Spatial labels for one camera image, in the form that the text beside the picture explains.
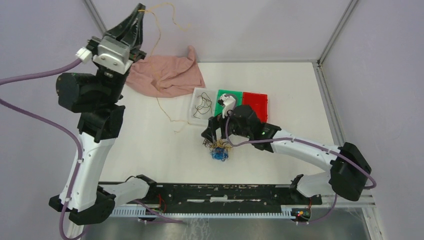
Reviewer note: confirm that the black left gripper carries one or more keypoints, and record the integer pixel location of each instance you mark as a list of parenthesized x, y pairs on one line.
[(130, 31)]

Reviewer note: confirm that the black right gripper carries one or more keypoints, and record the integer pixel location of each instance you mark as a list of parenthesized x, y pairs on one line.
[(214, 123)]

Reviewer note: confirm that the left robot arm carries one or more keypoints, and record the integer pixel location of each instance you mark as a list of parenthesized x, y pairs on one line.
[(95, 98)]

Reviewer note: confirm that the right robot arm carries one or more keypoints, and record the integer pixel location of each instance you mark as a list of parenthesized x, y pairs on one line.
[(345, 171)]

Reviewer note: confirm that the clear plastic bin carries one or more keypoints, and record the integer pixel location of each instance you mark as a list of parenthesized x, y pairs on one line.
[(202, 106)]

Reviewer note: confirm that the green plastic bin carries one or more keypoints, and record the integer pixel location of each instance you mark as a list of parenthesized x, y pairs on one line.
[(218, 108)]

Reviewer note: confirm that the red plastic bin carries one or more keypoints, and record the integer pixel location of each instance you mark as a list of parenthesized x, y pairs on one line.
[(258, 102)]

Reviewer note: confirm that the pink cloth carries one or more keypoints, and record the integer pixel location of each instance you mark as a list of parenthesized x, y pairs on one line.
[(166, 76)]

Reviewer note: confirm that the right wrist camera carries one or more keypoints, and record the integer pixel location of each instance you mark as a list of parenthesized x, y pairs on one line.
[(228, 102)]

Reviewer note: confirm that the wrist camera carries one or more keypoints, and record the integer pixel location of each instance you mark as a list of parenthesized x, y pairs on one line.
[(228, 102), (113, 55)]

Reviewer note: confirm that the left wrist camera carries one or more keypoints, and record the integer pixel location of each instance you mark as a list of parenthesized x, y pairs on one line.
[(113, 55)]

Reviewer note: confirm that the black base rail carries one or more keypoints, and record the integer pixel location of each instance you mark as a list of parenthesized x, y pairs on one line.
[(196, 198)]

